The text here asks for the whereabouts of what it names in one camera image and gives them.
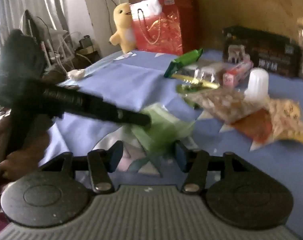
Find olive green snack packet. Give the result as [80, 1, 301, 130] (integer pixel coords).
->
[176, 84, 204, 108]

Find crumpled white tissue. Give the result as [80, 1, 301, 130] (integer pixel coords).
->
[67, 69, 86, 81]

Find yellow plush toy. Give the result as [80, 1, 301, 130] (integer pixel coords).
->
[109, 2, 137, 54]

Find pink snack box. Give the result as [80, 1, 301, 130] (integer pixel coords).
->
[222, 61, 253, 88]

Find red gift bag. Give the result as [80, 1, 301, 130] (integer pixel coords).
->
[130, 0, 195, 55]

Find blue printed bedsheet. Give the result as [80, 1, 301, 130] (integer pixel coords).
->
[39, 48, 303, 233]

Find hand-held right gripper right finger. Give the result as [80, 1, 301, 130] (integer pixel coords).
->
[175, 141, 261, 193]

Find light green snack packet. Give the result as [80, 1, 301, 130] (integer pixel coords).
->
[121, 102, 197, 157]

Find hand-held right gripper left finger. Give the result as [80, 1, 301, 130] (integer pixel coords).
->
[39, 141, 123, 193]

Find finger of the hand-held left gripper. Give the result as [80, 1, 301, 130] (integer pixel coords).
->
[116, 107, 152, 128]

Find person's left hand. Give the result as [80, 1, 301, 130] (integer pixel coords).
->
[0, 110, 52, 180]

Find orange snack packet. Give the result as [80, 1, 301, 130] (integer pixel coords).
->
[231, 107, 275, 146]

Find black tin box sheep print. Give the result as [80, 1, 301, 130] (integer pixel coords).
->
[222, 26, 302, 78]

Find green foil snack packet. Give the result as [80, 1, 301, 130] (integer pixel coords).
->
[164, 49, 204, 79]

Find brown cardboard panel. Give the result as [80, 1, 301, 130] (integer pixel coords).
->
[193, 0, 303, 55]

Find clear yellow-print snack bag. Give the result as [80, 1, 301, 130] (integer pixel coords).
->
[266, 99, 303, 144]

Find small dark container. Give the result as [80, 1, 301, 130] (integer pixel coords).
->
[78, 35, 95, 55]

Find white translucent plastic cup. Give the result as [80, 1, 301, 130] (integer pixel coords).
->
[244, 68, 270, 101]

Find clear bag of nuts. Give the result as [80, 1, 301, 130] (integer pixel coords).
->
[186, 89, 255, 125]

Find clear gold-edged biscuit packet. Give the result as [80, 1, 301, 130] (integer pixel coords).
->
[171, 64, 220, 90]

